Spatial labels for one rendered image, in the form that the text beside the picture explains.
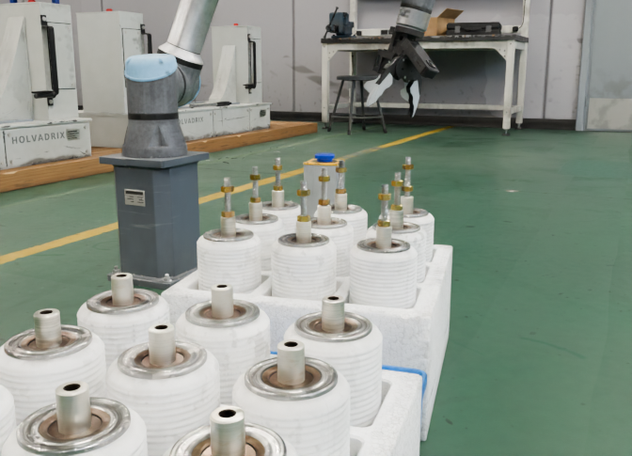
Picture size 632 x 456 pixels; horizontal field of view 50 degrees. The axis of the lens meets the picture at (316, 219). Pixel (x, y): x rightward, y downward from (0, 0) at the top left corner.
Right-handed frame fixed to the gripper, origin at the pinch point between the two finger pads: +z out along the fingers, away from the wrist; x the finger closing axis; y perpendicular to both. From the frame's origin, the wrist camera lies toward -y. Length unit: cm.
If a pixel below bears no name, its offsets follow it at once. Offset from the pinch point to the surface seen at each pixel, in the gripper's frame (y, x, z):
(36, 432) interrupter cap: -81, 99, 20
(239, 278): -43, 60, 25
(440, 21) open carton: 297, -300, -61
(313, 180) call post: -16.0, 30.2, 15.1
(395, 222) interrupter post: -49, 38, 13
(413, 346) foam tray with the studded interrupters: -67, 46, 24
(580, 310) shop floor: -52, -20, 28
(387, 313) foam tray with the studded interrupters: -63, 49, 21
